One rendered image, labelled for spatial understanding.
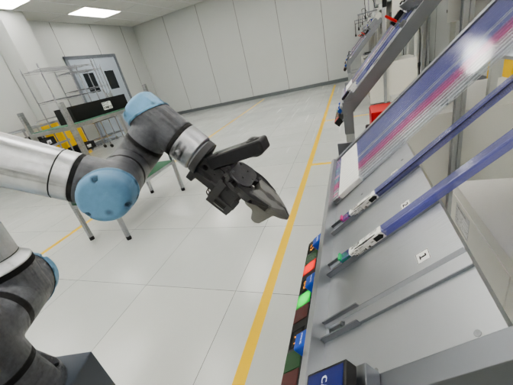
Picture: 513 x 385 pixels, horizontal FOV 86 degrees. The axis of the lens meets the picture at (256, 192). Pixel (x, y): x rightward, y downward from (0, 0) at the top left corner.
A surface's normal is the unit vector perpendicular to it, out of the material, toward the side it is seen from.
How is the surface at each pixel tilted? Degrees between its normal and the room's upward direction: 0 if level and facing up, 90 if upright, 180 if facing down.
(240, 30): 90
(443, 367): 42
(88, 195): 90
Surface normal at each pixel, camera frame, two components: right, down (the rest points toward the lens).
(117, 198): 0.18, 0.38
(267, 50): -0.29, 0.47
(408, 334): -0.79, -0.61
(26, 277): 0.96, -0.09
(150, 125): -0.05, 0.19
